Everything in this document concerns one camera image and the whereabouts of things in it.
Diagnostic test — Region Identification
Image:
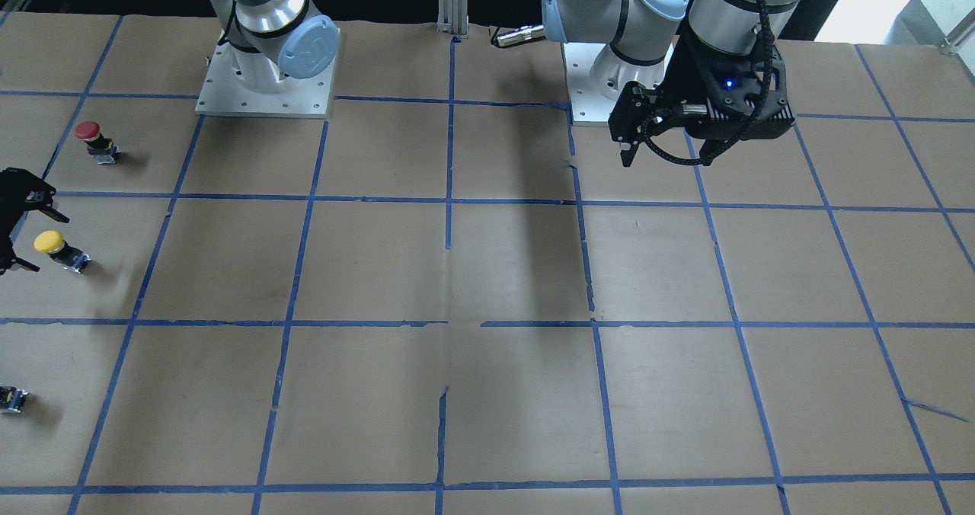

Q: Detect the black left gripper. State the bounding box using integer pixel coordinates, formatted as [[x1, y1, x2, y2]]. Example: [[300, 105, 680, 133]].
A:
[[607, 31, 766, 168]]

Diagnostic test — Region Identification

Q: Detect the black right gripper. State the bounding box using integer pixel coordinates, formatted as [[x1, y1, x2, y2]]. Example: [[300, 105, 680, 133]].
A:
[[1, 168, 70, 273]]

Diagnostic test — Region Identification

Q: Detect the yellow push button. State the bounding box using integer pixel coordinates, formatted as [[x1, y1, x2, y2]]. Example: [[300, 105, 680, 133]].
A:
[[34, 229, 91, 274]]

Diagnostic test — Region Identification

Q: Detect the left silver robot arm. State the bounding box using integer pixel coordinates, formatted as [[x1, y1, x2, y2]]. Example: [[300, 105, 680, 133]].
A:
[[541, 0, 800, 167]]

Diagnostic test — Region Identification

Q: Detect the red push button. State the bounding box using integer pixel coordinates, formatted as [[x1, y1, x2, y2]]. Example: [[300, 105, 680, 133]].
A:
[[73, 120, 119, 165]]

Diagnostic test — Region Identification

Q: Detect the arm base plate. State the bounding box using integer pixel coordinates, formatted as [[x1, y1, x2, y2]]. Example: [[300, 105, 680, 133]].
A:
[[195, 43, 337, 120], [567, 43, 694, 129]]

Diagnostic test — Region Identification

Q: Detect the aluminium frame post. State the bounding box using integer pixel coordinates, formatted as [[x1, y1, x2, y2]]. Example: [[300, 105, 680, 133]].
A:
[[436, 0, 469, 38]]

